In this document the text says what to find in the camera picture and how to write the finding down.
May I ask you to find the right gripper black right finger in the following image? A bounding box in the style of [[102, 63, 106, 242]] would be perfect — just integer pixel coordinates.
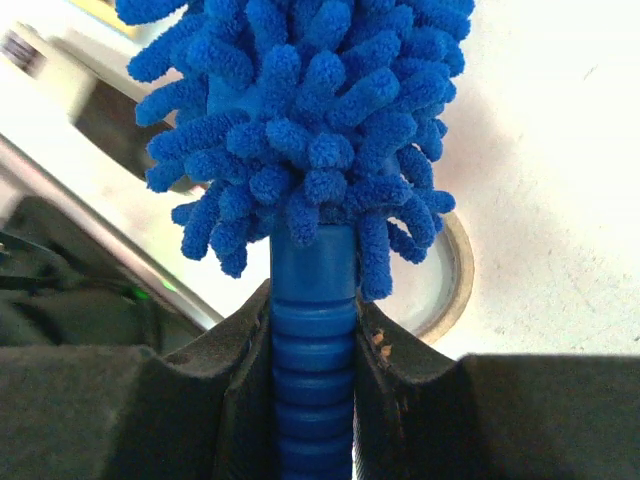
[[356, 304, 639, 479]]

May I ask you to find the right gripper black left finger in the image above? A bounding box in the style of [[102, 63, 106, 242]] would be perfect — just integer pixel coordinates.
[[1, 283, 273, 479]]

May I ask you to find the blue microfiber duster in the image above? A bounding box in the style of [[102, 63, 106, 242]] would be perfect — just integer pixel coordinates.
[[115, 1, 474, 479]]

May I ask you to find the masking tape roll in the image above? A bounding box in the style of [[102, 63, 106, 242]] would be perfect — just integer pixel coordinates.
[[393, 213, 475, 344]]

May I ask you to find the black stapler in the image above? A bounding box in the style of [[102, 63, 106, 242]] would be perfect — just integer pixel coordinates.
[[73, 78, 173, 182]]

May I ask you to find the white staples box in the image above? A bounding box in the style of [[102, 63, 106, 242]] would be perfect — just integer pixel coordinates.
[[1, 23, 96, 123]]

